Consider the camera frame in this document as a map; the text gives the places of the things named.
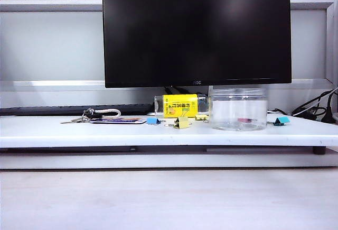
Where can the round transparent plastic jar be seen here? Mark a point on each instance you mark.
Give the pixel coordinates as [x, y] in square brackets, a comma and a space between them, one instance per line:
[237, 108]

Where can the plastic bottle with yellow label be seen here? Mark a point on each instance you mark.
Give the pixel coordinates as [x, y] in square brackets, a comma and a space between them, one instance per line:
[179, 105]

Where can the blue binder clip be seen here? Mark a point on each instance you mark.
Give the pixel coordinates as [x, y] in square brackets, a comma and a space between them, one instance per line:
[151, 120]

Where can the white desk riser board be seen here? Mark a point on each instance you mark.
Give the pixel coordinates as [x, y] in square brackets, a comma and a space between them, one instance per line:
[158, 134]

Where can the printed key card tag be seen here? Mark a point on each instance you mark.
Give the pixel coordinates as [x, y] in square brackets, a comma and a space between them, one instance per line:
[118, 120]

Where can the white lower base panel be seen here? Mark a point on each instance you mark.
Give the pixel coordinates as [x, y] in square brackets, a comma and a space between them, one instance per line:
[158, 161]

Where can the pink binder clip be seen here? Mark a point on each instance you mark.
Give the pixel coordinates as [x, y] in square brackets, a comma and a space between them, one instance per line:
[244, 120]

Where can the black computer monitor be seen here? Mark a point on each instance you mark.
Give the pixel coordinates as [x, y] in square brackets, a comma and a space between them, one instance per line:
[195, 29]

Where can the silver keys with black fob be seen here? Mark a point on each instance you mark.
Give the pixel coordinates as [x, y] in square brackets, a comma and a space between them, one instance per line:
[79, 119]

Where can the teal binder clip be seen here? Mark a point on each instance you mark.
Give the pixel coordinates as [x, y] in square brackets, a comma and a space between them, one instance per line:
[281, 120]

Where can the black keyboard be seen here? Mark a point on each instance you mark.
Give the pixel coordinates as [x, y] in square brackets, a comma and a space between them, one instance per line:
[52, 109]

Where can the black power plug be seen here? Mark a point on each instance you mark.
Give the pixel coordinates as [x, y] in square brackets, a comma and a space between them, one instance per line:
[330, 113]

